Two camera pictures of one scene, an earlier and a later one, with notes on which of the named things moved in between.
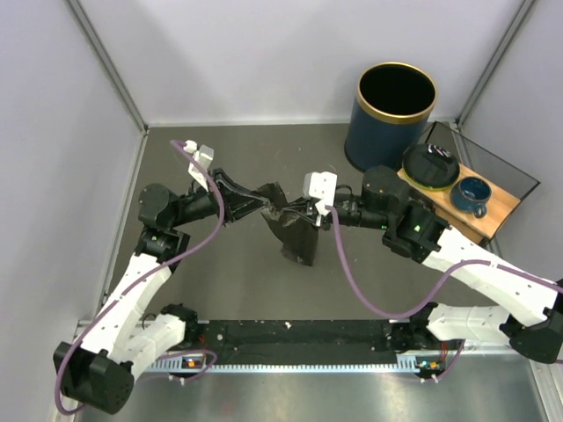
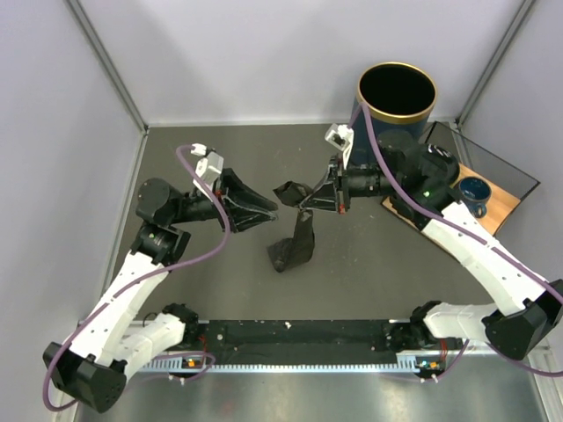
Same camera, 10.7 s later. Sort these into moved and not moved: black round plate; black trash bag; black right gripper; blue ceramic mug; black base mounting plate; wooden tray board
Moved: black right gripper; black trash bag
Not moved: wooden tray board; blue ceramic mug; black round plate; black base mounting plate
